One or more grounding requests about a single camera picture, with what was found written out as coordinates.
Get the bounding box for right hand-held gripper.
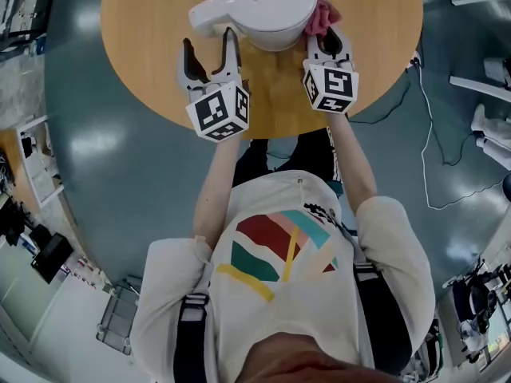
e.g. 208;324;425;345
302;25;360;115

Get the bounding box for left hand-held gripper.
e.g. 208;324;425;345
177;26;252;143

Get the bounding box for pink cloth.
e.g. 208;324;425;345
303;0;343;38

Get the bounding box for white kettle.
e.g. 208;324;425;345
188;0;331;53

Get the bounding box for person's left forearm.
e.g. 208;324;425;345
192;136;241;250

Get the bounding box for person's right forearm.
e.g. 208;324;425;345
326;112;379;216

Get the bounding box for round wooden table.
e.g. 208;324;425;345
100;0;424;140

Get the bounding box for person's black trousers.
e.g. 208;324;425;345
231;128;344;193

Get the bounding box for white desk with dark top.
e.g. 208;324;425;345
449;0;511;104

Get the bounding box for white waste bin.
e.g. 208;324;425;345
483;57;511;87

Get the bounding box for wooden and white shelf unit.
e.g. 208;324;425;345
0;114;65;215

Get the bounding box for black box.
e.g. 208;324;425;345
30;232;75;285

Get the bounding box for person's white printed t-shirt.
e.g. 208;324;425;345
130;169;437;383

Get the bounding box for grey metal cart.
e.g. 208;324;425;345
95;285;141;357

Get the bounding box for person's face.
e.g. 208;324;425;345
243;331;400;383

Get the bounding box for white floor cable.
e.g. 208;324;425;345
417;64;506;211

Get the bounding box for black shoulder strap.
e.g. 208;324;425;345
353;261;413;374
173;293;211;383

